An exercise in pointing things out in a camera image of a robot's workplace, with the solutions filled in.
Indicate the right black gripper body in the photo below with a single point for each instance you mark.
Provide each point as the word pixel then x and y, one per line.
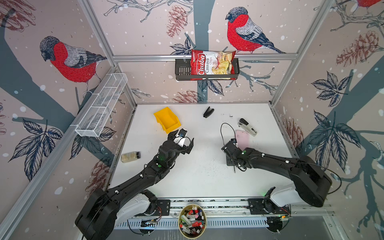
pixel 229 162

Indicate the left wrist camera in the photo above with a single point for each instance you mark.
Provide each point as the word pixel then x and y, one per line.
pixel 181 136

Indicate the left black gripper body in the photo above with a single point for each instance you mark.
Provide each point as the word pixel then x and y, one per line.
pixel 177 150

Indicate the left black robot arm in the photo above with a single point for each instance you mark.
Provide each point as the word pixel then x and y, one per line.
pixel 99 215

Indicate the red cassava chips bag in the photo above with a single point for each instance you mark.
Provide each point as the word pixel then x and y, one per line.
pixel 212 63

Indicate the grey black stapler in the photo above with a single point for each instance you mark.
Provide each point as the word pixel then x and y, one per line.
pixel 242 123

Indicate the small black stapler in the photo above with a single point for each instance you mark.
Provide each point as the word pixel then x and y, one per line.
pixel 208 112

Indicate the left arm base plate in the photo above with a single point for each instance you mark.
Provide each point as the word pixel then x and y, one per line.
pixel 158 208

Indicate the white wire mesh shelf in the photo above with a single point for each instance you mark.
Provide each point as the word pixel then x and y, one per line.
pixel 97 115

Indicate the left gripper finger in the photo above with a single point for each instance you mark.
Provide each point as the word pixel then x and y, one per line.
pixel 190 146
pixel 173 135

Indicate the round tub of markers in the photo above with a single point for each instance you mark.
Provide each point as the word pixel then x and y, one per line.
pixel 192 221

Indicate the yellow plastic bin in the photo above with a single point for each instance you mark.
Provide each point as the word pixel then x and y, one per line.
pixel 167 119

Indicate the small clear jar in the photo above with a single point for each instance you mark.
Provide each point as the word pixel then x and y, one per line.
pixel 130 157

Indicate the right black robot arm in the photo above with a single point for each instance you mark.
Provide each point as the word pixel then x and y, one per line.
pixel 310 184

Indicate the black wall basket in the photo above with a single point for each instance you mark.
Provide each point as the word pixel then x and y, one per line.
pixel 183 72

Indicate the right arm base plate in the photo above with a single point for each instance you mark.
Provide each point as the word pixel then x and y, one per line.
pixel 260 206

